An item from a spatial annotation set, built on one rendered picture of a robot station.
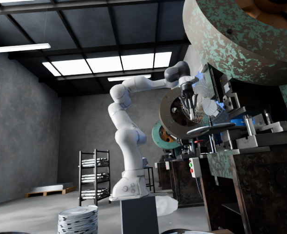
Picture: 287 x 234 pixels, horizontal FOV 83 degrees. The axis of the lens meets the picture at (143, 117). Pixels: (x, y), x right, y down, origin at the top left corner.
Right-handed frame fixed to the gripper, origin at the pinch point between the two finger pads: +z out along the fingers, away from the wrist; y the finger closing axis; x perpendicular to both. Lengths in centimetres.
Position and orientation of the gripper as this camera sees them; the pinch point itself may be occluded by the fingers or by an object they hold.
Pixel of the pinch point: (191, 114)
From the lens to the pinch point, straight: 109.7
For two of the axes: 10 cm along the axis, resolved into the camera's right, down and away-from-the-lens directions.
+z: 0.9, 9.5, -2.8
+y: -10.0, 1.0, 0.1
